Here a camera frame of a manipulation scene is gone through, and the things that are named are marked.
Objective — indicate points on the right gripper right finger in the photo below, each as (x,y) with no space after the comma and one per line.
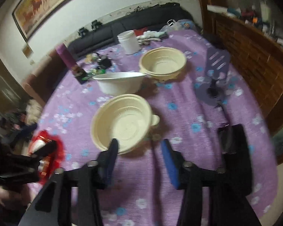
(228,190)

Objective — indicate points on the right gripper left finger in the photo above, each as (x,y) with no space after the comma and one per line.
(52,205)

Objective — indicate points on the red plate gold rim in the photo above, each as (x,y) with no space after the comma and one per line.
(51,161)

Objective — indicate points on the cream plastic bowl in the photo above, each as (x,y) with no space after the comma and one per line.
(128,118)
(163,63)

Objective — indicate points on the white bowl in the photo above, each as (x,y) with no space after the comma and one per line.
(115,84)

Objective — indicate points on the brown armchair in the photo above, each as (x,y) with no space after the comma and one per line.
(44,79)

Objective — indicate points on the purple floral tablecloth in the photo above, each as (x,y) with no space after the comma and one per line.
(141,192)

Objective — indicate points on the purple thermos bottle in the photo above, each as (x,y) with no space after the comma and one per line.
(77,71)

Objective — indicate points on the green wrapper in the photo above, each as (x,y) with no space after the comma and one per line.
(93,72)

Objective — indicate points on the black small gadget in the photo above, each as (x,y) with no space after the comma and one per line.
(104,63)

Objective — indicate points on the black sofa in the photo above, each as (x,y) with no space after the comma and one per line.
(152,18)

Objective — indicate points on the framed horse painting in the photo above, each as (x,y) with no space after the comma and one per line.
(30,14)

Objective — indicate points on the white cloth pile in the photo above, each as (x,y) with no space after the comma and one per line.
(148,36)

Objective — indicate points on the white plastic jar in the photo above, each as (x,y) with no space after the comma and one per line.
(128,42)

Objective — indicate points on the wooden cabinet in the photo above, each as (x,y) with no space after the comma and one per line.
(258,59)

